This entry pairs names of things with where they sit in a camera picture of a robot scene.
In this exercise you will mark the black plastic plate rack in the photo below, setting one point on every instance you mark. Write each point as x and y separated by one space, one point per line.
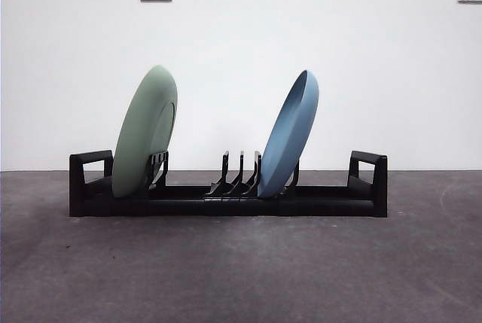
320 208

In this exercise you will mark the blue plate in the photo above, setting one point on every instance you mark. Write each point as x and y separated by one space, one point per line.
290 138

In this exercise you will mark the pale green plate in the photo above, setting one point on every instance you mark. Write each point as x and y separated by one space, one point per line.
139 131

